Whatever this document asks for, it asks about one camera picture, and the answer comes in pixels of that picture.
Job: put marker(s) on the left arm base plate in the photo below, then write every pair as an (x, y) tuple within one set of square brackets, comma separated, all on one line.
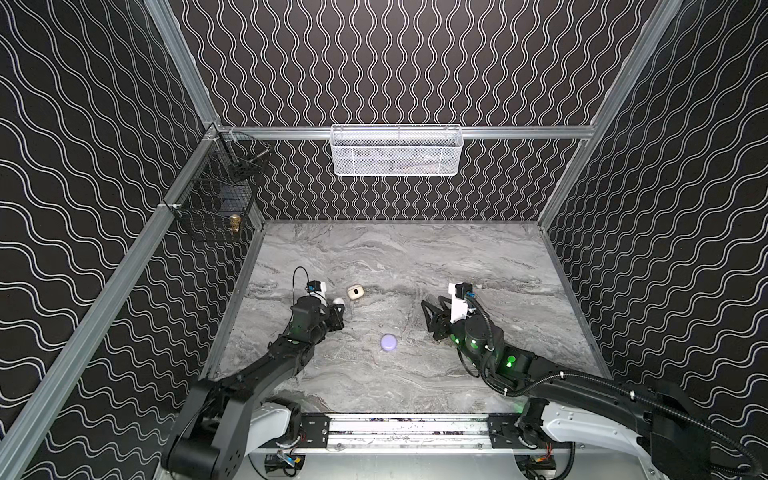
[(309, 430)]

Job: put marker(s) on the purple round charging case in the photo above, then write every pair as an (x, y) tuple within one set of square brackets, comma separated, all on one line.
[(388, 342)]

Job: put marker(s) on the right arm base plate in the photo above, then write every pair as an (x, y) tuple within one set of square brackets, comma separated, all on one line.
[(505, 432)]

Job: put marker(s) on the black wire wall basket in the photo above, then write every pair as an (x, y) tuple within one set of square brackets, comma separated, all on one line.
[(225, 183)]

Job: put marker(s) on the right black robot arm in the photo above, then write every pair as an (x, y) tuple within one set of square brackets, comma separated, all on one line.
[(658, 423)]

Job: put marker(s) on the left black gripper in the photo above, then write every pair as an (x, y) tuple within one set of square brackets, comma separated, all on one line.
[(330, 314)]

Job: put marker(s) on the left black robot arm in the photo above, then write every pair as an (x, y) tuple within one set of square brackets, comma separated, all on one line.
[(221, 421)]

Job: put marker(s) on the beige earbud charging case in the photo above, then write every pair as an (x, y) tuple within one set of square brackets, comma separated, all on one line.
[(355, 292)]

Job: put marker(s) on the brass object in basket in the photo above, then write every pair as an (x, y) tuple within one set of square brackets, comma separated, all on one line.
[(235, 223)]

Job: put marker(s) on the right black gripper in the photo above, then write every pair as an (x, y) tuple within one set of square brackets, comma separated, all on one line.
[(443, 322)]

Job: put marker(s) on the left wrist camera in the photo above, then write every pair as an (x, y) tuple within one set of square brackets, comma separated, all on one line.
[(317, 289)]

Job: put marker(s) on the white mesh wall basket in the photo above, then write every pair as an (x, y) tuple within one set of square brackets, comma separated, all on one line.
[(390, 150)]

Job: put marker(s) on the aluminium front rail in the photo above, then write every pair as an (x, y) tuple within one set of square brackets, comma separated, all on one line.
[(449, 433)]

